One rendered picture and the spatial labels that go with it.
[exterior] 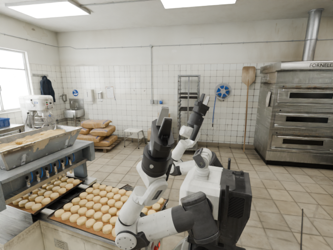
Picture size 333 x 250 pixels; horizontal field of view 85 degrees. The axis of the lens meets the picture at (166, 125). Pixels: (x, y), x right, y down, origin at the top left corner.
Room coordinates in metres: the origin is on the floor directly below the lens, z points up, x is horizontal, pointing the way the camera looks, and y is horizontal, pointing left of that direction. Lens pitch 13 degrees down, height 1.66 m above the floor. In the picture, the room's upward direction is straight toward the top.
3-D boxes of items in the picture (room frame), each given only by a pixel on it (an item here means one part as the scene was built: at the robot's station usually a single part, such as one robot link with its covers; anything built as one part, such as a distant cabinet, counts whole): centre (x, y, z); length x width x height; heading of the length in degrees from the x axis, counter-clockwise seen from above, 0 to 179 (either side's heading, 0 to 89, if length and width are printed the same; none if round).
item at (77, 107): (5.19, 2.59, 0.93); 0.99 x 0.38 x 1.09; 79
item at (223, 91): (4.53, -1.37, 1.10); 0.41 x 0.17 x 1.10; 79
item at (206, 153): (0.80, -0.18, 1.30); 0.10 x 0.07 x 0.09; 160
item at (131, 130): (4.69, 0.84, 0.23); 0.45 x 0.45 x 0.46; 71
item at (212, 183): (0.78, -0.23, 1.10); 0.34 x 0.30 x 0.36; 160
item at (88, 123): (4.63, 1.83, 0.62); 0.72 x 0.42 x 0.17; 85
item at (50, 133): (1.18, 0.88, 1.28); 0.54 x 0.27 x 0.06; 160
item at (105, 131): (4.56, 1.61, 0.47); 0.72 x 0.42 x 0.17; 174
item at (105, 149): (4.62, 1.88, 0.06); 1.20 x 0.80 x 0.11; 81
